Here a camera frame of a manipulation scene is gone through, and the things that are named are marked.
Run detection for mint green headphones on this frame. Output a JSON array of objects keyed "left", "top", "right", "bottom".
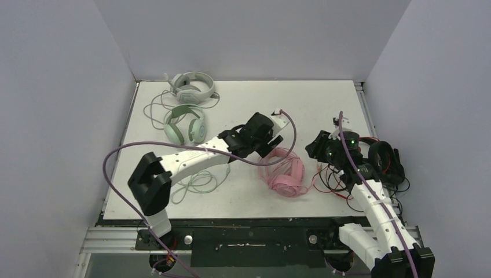
[{"left": 163, "top": 104, "right": 231, "bottom": 204}]

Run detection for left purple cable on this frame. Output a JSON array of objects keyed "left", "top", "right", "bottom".
[{"left": 102, "top": 109, "right": 298, "bottom": 278}]

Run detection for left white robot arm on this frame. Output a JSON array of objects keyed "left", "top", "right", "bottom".
[{"left": 127, "top": 110, "right": 291, "bottom": 249}]

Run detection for pink cat-ear headphones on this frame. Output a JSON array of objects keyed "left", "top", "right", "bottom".
[{"left": 258, "top": 148, "right": 317, "bottom": 197}]

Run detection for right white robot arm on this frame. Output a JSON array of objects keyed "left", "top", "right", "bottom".
[{"left": 305, "top": 130, "right": 435, "bottom": 277}]

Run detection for purple cable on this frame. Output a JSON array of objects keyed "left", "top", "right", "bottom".
[
  {"left": 337, "top": 111, "right": 420, "bottom": 278},
  {"left": 102, "top": 109, "right": 298, "bottom": 278}
]

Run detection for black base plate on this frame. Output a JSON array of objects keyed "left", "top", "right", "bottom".
[{"left": 97, "top": 217, "right": 405, "bottom": 269}]

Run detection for white gaming headset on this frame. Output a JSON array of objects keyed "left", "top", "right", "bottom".
[{"left": 143, "top": 71, "right": 221, "bottom": 131}]

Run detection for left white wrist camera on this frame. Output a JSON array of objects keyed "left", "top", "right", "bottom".
[{"left": 269, "top": 109, "right": 290, "bottom": 136}]

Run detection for red and black headphones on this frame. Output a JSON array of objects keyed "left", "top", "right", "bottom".
[{"left": 311, "top": 137, "right": 411, "bottom": 213}]

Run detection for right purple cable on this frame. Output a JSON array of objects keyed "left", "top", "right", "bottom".
[{"left": 337, "top": 111, "right": 420, "bottom": 278}]

